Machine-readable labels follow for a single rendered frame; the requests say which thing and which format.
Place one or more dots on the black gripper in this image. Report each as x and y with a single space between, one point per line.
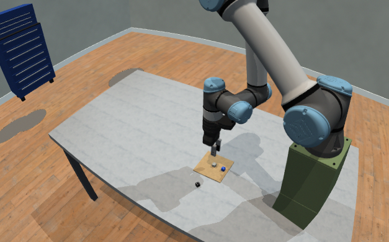
212 125

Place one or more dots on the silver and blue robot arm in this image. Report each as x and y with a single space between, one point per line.
315 111

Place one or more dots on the tan mat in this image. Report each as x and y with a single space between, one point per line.
205 167

